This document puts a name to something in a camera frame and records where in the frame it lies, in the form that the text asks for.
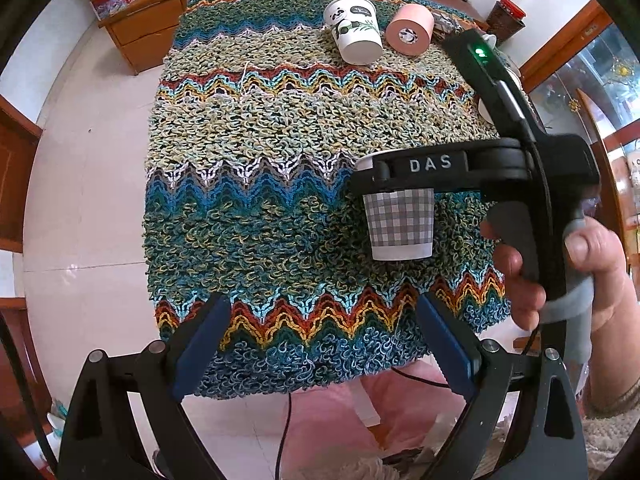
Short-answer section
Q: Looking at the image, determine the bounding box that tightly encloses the grey checked paper cup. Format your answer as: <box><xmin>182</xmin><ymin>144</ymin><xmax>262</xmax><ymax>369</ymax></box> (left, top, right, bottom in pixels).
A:
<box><xmin>354</xmin><ymin>152</ymin><xmax>436</xmax><ymax>262</ymax></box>

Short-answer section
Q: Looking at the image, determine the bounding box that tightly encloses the white leaf-print paper cup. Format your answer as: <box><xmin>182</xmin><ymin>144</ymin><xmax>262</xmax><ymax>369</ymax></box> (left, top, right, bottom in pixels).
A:
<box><xmin>323</xmin><ymin>0</ymin><xmax>383</xmax><ymax>66</ymax></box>

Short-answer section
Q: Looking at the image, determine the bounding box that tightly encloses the person's right hand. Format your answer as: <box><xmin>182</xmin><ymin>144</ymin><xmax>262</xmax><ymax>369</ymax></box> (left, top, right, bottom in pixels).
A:
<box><xmin>479</xmin><ymin>214</ymin><xmax>629</xmax><ymax>334</ymax></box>

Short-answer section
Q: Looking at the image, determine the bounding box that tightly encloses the dark red-lidded bin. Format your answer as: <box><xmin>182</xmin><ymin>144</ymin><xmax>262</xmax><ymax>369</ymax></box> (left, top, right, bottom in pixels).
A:
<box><xmin>486</xmin><ymin>0</ymin><xmax>526</xmax><ymax>44</ymax></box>

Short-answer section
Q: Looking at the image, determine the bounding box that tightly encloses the pink tape roll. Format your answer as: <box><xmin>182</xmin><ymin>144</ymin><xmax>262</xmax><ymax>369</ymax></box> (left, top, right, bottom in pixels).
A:
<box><xmin>385</xmin><ymin>3</ymin><xmax>435</xmax><ymax>56</ymax></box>

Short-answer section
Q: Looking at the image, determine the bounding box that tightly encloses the colourful knitted zigzag table cover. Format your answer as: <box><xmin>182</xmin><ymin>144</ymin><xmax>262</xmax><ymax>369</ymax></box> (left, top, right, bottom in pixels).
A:
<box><xmin>143</xmin><ymin>0</ymin><xmax>509</xmax><ymax>400</ymax></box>

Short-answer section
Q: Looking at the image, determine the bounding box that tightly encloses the wooden cabinet with drawers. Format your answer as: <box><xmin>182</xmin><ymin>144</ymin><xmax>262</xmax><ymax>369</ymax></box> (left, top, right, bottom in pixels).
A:
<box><xmin>98</xmin><ymin>0</ymin><xmax>189</xmax><ymax>75</ymax></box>

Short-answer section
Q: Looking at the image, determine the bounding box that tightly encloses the black cable on floor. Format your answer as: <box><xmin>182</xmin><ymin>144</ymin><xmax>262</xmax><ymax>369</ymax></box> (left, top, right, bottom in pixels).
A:
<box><xmin>273</xmin><ymin>366</ymin><xmax>452</xmax><ymax>480</ymax></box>

